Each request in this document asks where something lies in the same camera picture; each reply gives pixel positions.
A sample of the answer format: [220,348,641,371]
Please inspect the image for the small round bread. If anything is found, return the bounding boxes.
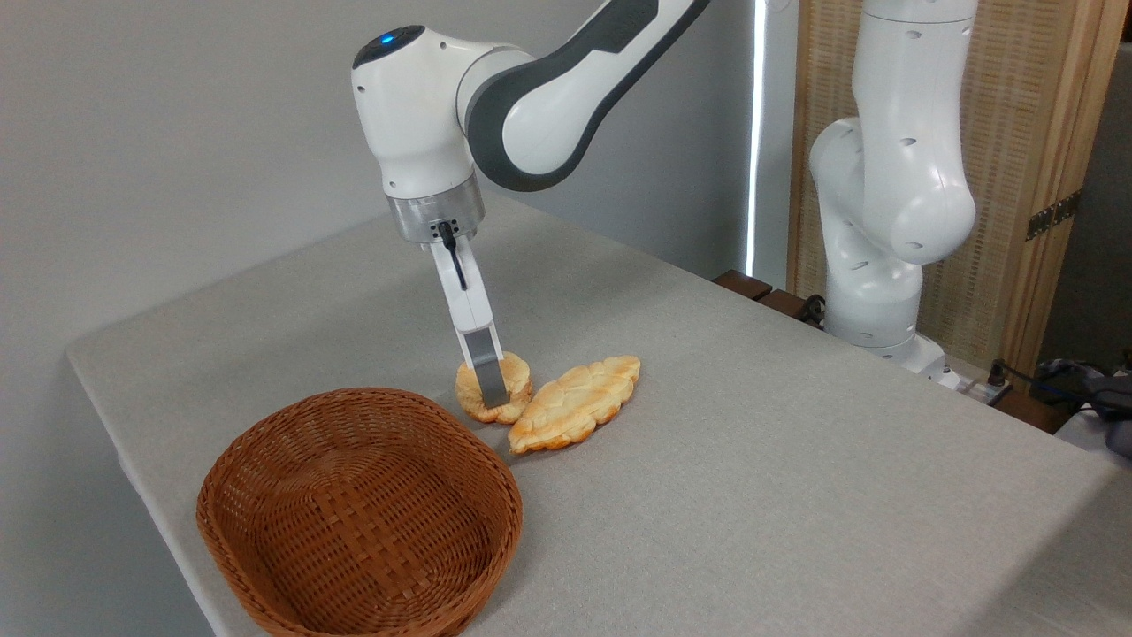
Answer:
[454,350,535,426]

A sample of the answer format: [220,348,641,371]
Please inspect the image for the wooden rattan folding screen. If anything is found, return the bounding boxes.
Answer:
[786,0,1132,377]

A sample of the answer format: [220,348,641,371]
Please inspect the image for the dark metal hinge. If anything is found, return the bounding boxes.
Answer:
[1025,189,1082,242]

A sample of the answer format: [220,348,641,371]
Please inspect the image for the grey tablecloth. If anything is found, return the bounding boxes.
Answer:
[65,193,1132,637]

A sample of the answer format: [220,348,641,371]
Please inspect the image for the thin black cable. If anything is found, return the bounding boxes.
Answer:
[1005,367,1132,410]

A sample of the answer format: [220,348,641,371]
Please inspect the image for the white power strip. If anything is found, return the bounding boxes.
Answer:
[948,372,1014,408]

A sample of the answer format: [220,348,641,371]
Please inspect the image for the dark brown wooden block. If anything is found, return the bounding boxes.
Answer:
[758,288,825,332]
[712,269,774,303]

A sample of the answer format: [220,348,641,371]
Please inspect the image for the long leaf-shaped bread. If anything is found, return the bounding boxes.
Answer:
[507,355,642,457]

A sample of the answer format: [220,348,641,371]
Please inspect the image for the dark grey bag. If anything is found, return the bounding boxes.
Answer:
[1029,356,1132,459]

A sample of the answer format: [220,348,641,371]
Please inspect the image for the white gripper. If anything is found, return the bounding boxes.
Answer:
[430,236,513,411]

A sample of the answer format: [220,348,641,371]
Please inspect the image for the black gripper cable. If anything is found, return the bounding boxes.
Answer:
[437,220,470,292]

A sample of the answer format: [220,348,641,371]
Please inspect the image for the brown wicker basket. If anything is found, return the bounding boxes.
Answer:
[195,387,524,637]

